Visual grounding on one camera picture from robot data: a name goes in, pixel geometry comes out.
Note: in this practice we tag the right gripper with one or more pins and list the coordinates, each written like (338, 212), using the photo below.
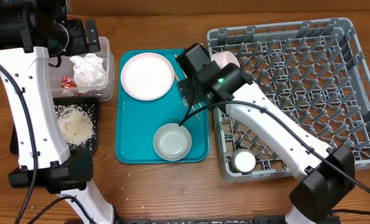
(191, 93)

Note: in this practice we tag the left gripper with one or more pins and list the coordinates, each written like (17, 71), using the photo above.
(80, 46)

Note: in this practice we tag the white napkin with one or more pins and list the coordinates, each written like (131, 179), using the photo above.
(88, 72)

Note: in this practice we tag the white plate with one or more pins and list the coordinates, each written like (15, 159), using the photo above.
(147, 76)

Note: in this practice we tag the pink bowl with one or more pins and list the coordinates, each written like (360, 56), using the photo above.
(224, 58)

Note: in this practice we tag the red snack wrapper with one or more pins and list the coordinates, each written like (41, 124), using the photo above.
(68, 82)

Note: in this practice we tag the grey bowl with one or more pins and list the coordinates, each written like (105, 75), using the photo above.
(172, 142)

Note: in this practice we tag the white cup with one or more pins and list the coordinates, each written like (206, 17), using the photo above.
(243, 160)

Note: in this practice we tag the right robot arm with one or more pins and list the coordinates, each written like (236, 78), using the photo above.
(325, 174)

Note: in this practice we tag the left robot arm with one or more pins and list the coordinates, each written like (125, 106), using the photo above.
(32, 32)

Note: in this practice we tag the clear plastic bin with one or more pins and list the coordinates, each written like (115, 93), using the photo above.
(66, 69)

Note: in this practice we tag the teal serving tray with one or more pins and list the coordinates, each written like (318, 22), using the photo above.
(137, 122)

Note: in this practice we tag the black tray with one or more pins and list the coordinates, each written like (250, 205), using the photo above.
(87, 103)

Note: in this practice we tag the rice pile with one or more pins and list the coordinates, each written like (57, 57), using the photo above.
(75, 124)

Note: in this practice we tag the grey dish rack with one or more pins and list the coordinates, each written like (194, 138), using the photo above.
(314, 71)

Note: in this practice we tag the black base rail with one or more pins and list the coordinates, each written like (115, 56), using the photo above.
(276, 219)

